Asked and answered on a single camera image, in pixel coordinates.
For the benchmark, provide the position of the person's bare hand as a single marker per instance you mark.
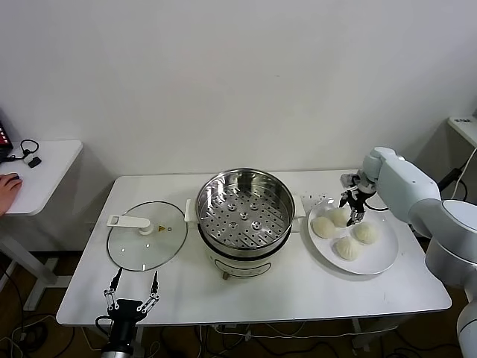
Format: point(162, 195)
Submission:
point(9, 190)

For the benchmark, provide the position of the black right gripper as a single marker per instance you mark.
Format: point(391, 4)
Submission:
point(359, 195)

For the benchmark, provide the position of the stainless steel steamer basket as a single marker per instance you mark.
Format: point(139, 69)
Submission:
point(244, 209)

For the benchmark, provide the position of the small black device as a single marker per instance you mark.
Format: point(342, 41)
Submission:
point(34, 163)

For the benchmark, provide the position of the red black device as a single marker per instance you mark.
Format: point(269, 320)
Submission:
point(3, 134)

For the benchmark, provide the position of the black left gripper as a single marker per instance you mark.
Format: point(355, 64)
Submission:
point(124, 311)

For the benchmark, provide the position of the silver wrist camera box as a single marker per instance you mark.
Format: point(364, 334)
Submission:
point(349, 179)

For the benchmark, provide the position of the white side table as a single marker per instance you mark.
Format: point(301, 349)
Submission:
point(48, 175)

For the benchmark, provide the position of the white steamed baozi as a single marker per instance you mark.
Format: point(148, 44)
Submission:
point(366, 233)
point(323, 228)
point(348, 248)
point(337, 218)

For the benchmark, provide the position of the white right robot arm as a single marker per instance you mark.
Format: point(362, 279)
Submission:
point(410, 186)

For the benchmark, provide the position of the white round plate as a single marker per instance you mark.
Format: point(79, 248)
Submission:
point(376, 257)

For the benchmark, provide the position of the white electric cooker base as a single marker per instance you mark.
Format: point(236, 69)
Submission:
point(242, 263)

